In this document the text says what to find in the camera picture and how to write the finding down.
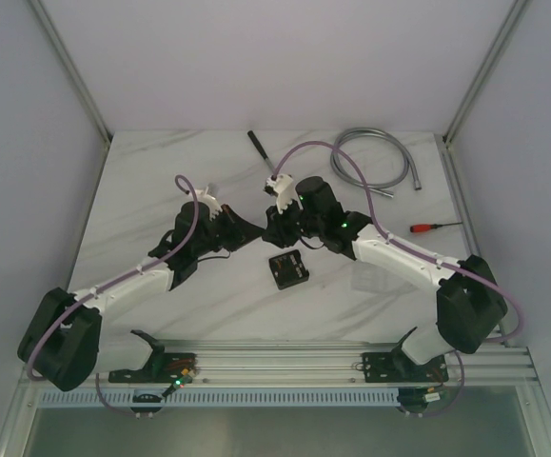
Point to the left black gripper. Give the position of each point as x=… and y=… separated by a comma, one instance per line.
x=227, y=224

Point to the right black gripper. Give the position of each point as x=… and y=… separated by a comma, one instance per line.
x=275, y=231

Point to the black fuse box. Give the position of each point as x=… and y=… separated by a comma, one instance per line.
x=288, y=269

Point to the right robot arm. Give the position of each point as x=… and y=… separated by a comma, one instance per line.
x=468, y=307

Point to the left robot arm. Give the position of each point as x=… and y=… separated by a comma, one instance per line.
x=66, y=341

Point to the clear plastic fuse box cover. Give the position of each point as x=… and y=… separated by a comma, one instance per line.
x=368, y=280

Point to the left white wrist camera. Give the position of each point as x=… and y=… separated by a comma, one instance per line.
x=208, y=197

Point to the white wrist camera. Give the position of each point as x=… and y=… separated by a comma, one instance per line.
x=208, y=197
x=282, y=187

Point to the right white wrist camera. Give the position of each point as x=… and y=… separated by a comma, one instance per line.
x=282, y=187

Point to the claw hammer black handle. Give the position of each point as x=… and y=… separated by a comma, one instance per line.
x=260, y=149

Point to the red handled screwdriver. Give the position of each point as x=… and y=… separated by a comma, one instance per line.
x=423, y=228

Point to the aluminium mounting rail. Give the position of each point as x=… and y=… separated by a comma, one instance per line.
x=337, y=364

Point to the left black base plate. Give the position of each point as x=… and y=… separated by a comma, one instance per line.
x=165, y=369

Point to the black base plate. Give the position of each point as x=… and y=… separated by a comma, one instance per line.
x=165, y=369
x=395, y=367

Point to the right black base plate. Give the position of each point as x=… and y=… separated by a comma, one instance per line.
x=395, y=367

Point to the grey slotted cable duct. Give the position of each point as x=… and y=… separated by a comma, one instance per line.
x=144, y=399

